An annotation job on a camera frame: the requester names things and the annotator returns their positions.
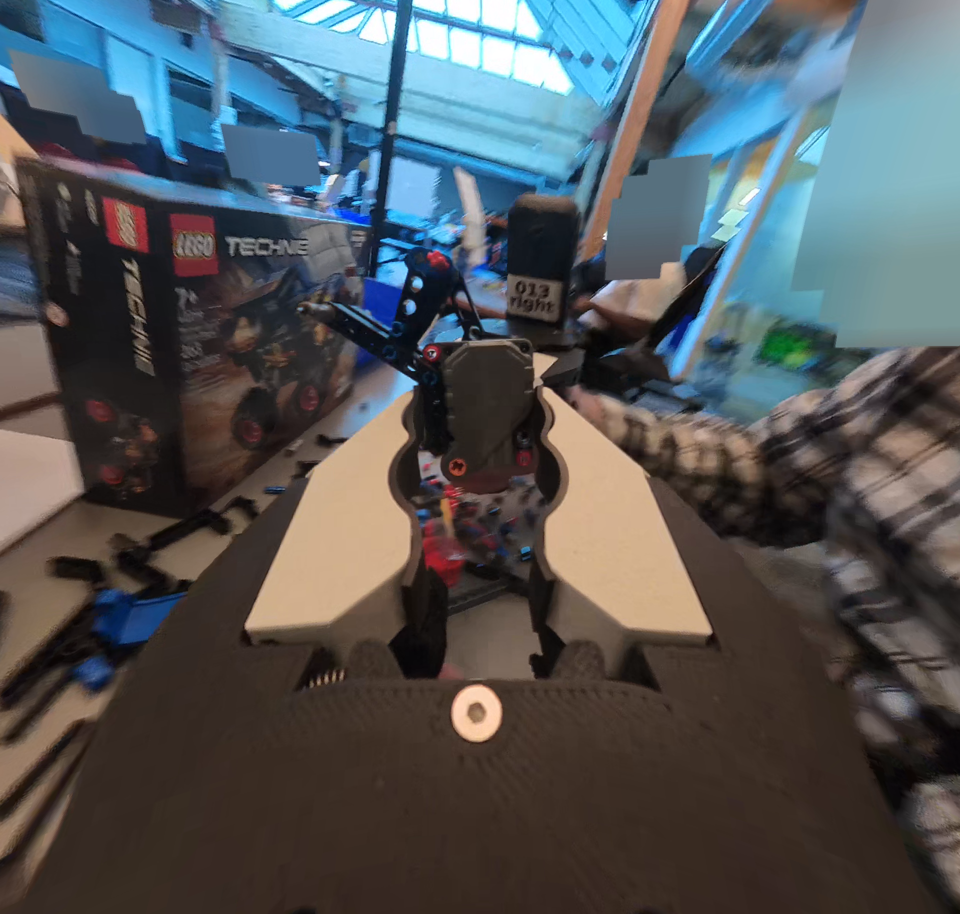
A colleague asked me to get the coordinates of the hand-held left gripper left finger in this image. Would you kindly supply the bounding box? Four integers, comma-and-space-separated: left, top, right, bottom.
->
243, 392, 451, 679

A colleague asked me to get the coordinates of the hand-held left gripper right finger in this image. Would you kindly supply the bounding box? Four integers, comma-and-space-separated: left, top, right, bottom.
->
525, 387, 715, 679

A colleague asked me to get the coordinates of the grey motor toy assembly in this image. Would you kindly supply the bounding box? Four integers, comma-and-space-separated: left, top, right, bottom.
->
296, 246, 562, 497

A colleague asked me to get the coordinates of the grey desk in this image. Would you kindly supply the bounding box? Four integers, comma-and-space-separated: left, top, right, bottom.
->
0, 359, 571, 840

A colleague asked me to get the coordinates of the whiteboard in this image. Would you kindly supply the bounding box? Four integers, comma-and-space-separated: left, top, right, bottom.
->
386, 155, 444, 219

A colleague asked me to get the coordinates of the pile of small toy pins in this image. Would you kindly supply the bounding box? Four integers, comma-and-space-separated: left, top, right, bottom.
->
416, 471, 560, 604

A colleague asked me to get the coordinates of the black office chair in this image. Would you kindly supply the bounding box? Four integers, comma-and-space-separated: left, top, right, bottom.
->
648, 242, 729, 364

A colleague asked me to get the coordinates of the black building column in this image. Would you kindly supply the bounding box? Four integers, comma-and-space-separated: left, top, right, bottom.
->
369, 0, 421, 255

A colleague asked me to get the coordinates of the blue toy fender panel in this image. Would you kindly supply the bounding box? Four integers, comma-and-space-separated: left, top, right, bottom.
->
93, 587, 189, 649

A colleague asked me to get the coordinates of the stack of green crates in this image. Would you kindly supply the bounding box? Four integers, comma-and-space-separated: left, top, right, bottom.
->
753, 321, 822, 368

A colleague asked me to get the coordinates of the printed toy set box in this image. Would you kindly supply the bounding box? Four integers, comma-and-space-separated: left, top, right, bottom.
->
15, 155, 370, 519

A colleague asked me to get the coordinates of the pile of black toy beams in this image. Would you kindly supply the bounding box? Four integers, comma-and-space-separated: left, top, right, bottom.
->
0, 434, 354, 825

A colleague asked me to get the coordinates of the white book stand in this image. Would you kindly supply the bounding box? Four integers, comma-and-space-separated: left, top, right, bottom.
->
0, 321, 85, 555

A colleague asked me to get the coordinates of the wooden post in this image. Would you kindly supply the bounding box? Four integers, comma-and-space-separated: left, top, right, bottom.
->
581, 0, 695, 259

